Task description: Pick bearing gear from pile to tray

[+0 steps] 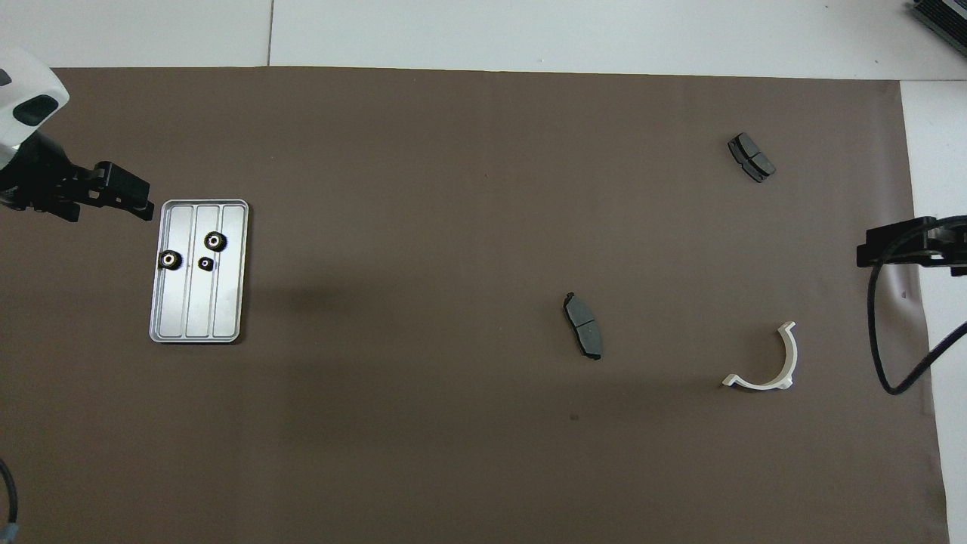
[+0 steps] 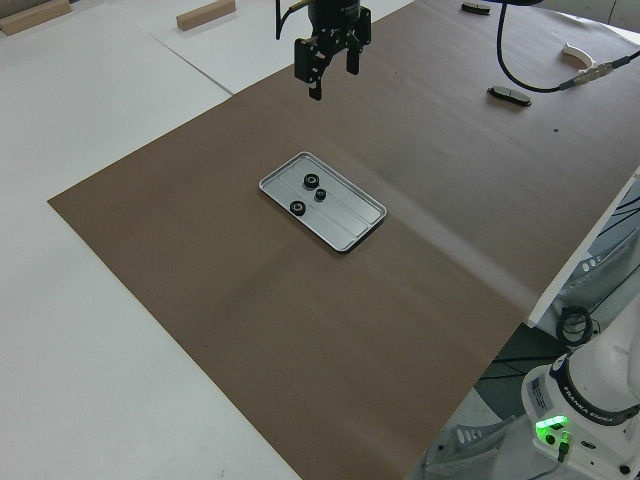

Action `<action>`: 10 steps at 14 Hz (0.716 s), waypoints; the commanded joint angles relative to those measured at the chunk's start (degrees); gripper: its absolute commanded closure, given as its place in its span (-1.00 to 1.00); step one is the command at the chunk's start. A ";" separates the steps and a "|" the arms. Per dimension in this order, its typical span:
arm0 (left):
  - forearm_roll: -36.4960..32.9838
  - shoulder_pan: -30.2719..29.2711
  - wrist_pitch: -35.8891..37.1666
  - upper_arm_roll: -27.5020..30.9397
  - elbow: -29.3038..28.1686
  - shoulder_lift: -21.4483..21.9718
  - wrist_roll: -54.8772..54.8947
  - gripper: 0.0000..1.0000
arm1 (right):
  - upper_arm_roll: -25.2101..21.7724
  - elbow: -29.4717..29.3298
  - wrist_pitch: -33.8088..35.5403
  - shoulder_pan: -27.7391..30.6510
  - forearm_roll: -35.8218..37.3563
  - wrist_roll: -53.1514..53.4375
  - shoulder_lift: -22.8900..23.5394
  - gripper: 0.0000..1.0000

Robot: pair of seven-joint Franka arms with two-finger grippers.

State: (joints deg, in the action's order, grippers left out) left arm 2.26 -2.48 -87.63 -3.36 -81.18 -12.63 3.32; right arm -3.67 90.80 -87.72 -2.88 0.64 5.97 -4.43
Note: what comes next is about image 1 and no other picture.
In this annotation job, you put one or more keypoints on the short dark brake pad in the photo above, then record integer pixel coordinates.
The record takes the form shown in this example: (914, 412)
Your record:
(752, 156)

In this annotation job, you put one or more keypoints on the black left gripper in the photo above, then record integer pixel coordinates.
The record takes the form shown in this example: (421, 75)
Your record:
(41, 181)

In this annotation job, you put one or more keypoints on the white curved plastic bracket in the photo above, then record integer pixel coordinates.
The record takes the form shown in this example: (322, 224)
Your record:
(790, 355)

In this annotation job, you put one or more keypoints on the silver metal tray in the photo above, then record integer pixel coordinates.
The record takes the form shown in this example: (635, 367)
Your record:
(200, 302)

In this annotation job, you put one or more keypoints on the long dark brake pad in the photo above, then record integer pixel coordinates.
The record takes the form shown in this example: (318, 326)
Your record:
(583, 326)

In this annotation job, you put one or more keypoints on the dark ribbed device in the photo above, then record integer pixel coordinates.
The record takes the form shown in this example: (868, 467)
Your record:
(944, 19)

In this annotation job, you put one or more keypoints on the brown table mat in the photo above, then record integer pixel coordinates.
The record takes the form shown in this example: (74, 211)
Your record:
(453, 378)

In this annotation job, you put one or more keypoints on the small black bearing gear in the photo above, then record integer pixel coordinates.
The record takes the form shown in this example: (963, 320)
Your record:
(205, 263)

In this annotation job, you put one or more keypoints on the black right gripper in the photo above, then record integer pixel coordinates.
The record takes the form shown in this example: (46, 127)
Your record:
(953, 242)

